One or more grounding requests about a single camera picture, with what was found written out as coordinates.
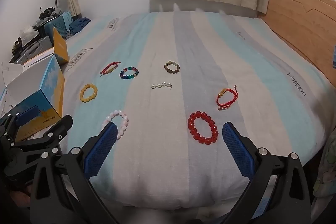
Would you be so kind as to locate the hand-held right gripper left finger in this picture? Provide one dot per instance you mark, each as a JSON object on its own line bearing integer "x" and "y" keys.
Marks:
{"x": 101, "y": 150}

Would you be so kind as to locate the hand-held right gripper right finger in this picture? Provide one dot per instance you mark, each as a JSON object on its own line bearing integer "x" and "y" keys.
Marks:
{"x": 237, "y": 150}

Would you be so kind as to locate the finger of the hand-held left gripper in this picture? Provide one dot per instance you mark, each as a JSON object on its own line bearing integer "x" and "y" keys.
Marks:
{"x": 26, "y": 114}
{"x": 61, "y": 127}

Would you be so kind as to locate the white open box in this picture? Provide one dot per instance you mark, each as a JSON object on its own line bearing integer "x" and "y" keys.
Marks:
{"x": 23, "y": 85}

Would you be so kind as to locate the blue and yellow carton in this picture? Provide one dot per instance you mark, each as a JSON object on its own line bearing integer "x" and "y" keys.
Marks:
{"x": 50, "y": 87}

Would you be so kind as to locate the grey suitcase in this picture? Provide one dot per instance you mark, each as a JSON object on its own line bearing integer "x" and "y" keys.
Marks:
{"x": 36, "y": 47}

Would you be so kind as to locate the white plastic bag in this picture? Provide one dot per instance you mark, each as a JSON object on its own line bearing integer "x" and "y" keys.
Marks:
{"x": 28, "y": 32}

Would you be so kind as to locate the cartoon printed cloth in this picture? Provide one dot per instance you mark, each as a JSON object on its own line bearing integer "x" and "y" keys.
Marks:
{"x": 326, "y": 169}

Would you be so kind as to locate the teal suitcase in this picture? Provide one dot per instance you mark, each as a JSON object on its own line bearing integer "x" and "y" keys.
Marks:
{"x": 53, "y": 27}

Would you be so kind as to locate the dark blue clothes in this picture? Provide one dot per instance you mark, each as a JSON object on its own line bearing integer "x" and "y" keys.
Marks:
{"x": 78, "y": 26}

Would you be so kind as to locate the black gadget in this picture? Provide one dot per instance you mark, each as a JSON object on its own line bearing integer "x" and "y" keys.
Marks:
{"x": 48, "y": 12}

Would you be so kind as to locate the light blue cloth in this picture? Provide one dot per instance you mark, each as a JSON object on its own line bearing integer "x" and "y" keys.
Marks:
{"x": 67, "y": 18}

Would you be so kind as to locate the striped bed sheet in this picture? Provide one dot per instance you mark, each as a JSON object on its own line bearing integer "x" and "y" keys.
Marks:
{"x": 168, "y": 43}

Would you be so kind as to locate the wooden headboard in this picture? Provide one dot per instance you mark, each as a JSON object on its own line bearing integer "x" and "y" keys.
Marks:
{"x": 296, "y": 14}

